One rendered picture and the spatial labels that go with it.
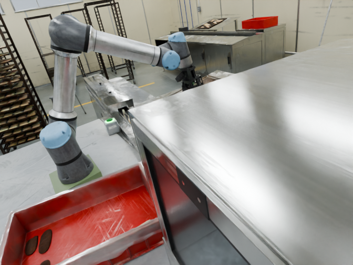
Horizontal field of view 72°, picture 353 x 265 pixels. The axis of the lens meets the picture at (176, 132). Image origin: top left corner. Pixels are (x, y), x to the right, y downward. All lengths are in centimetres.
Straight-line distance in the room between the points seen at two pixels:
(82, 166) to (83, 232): 30
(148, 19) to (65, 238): 817
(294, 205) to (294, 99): 18
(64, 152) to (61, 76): 31
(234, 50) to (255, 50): 41
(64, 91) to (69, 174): 34
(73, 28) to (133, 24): 763
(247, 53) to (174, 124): 376
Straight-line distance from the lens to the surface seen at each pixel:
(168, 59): 99
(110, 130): 149
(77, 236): 92
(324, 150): 24
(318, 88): 38
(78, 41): 95
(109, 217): 92
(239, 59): 395
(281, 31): 473
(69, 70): 110
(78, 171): 110
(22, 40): 818
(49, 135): 105
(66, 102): 114
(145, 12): 872
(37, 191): 125
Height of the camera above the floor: 143
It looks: 27 degrees down
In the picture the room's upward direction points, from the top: 11 degrees counter-clockwise
